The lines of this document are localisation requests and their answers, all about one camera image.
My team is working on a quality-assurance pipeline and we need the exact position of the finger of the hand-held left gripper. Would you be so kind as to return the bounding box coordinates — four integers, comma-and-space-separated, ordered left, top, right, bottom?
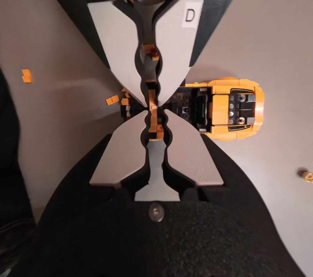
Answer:
152, 0, 204, 107
87, 0, 149, 107

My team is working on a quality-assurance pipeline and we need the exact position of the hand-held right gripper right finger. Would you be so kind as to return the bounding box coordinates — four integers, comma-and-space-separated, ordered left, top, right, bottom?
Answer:
163, 110, 224, 192

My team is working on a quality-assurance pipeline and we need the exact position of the yellow lego bumper assembly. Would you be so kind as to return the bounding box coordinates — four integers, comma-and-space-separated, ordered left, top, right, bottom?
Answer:
144, 44, 159, 62

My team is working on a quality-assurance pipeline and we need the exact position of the yellow lego car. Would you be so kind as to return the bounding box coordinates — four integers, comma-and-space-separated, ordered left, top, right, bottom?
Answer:
120, 77, 265, 142

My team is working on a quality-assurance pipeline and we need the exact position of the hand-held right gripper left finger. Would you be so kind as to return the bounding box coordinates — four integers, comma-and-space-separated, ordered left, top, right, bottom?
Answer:
89, 110, 150, 192

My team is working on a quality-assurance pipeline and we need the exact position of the yellow angled lego plate piece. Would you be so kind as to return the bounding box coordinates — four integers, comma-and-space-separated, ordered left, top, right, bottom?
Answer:
147, 89, 163, 141

